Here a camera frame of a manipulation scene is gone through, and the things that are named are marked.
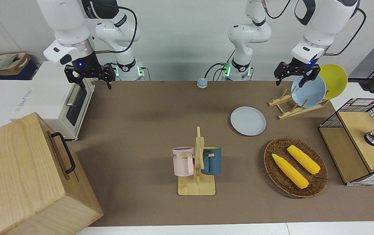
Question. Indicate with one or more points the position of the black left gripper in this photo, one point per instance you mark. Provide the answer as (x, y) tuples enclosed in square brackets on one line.
[(304, 66)]

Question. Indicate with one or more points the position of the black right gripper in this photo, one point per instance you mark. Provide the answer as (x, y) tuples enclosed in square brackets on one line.
[(87, 67)]

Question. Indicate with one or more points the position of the gray round plate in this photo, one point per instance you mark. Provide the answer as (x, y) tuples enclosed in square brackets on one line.
[(248, 121)]

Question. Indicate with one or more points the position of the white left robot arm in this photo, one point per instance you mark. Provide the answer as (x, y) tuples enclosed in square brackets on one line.
[(249, 32)]

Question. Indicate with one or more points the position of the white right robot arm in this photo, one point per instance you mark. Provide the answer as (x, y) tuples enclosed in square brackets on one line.
[(66, 23)]

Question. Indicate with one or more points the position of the light blue plate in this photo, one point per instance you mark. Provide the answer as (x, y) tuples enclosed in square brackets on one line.
[(312, 93)]

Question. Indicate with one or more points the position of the wooden plate rack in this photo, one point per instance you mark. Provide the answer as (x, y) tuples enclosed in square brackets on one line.
[(291, 112)]

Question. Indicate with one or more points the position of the yellow plate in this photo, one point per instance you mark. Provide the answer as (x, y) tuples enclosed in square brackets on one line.
[(337, 78)]

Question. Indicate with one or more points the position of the white toaster oven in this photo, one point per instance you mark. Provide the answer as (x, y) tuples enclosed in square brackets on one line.
[(48, 98)]

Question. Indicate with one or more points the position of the dark blue storage box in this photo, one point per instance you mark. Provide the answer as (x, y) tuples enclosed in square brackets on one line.
[(20, 73)]

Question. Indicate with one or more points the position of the brown table mat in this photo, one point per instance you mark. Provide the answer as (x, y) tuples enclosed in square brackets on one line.
[(134, 130)]

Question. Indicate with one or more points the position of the yellow corn cob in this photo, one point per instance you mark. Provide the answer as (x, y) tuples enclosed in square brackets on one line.
[(289, 171), (304, 160)]

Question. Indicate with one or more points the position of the beige tote bag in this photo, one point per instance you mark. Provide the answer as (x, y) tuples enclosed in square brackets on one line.
[(0, 62)]

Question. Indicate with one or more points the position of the brown wicker basket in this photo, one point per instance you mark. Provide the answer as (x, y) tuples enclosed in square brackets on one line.
[(319, 184)]

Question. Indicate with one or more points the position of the dark blue mug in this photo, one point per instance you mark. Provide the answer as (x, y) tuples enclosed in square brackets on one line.
[(213, 161)]

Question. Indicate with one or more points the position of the large wooden box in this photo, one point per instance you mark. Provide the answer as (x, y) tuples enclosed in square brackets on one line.
[(20, 176)]

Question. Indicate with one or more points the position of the pink mug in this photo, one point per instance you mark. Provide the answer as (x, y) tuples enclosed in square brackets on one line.
[(182, 163)]

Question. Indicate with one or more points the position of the wooden mug stand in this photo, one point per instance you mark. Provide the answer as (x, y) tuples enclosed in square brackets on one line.
[(196, 188)]

